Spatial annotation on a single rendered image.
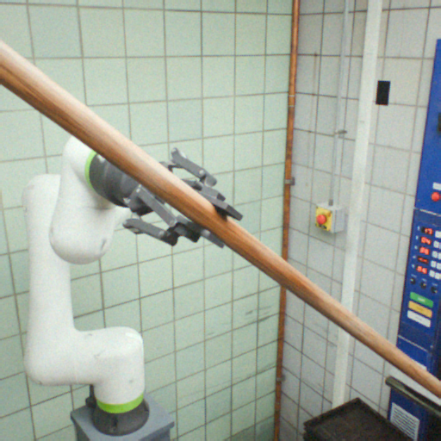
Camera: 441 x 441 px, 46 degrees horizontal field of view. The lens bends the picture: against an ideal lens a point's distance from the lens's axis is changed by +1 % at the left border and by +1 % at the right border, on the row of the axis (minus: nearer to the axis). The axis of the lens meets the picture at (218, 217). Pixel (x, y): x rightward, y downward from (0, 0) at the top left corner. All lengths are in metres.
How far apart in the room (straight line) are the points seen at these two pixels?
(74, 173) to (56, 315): 0.56
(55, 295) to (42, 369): 0.18
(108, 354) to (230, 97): 1.17
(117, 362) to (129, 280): 0.77
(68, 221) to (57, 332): 0.52
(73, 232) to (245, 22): 1.42
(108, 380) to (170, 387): 1.07
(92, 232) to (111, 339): 0.51
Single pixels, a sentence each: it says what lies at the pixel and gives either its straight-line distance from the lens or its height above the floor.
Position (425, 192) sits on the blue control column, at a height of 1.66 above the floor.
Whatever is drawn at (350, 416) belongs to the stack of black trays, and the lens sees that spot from 2.18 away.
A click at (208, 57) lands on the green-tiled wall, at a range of 2.02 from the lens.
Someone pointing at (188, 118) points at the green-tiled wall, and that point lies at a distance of 1.99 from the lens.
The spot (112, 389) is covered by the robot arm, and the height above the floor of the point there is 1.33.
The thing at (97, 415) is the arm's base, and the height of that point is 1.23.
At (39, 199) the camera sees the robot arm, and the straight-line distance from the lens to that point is 1.31.
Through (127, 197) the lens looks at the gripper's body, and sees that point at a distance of 0.73.
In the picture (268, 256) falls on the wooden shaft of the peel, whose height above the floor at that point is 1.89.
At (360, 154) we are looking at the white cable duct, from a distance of 2.02.
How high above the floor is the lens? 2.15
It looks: 19 degrees down
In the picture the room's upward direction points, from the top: straight up
